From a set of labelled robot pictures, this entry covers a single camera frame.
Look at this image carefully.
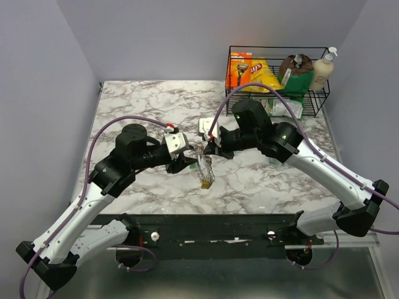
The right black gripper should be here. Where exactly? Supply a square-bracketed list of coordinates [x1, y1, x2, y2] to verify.
[203, 128, 259, 160]

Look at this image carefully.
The orange razor package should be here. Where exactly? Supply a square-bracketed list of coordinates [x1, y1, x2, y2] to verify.
[226, 52, 252, 90]

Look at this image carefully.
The brown and green bag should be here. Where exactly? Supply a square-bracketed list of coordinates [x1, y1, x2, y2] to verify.
[277, 54, 314, 97]

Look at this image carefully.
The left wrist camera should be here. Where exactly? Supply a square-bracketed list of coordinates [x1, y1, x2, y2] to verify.
[164, 132, 190, 154]

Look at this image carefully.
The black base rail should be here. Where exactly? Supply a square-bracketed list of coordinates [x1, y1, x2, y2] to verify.
[93, 214, 324, 260]

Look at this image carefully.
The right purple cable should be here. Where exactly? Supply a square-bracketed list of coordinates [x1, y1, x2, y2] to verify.
[209, 82, 399, 270]

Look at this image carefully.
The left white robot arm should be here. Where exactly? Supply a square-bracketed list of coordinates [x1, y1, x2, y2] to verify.
[16, 124, 196, 291]

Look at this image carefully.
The yellow chips bag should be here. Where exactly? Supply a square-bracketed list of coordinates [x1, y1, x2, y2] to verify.
[242, 59, 284, 90]

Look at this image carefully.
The yellow key tag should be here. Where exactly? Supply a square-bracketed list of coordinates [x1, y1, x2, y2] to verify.
[201, 180, 211, 189]

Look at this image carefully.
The green white snack bag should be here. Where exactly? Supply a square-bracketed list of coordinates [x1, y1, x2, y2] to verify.
[261, 97, 303, 120]

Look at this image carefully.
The black wire basket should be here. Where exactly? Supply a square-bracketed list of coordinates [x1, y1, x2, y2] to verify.
[226, 45, 330, 117]

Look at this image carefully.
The cream pump lotion bottle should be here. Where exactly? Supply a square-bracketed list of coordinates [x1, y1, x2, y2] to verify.
[309, 47, 338, 92]

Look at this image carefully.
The round metal keyring disc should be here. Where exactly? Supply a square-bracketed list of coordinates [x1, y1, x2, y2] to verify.
[194, 146, 215, 186]

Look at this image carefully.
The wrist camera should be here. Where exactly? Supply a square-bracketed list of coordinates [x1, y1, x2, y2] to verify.
[197, 118, 220, 142]
[164, 132, 190, 154]

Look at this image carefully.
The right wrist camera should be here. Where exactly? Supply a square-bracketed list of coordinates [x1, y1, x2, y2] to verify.
[197, 118, 220, 142]

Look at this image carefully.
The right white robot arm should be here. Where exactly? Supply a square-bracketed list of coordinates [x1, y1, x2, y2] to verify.
[198, 98, 389, 244]

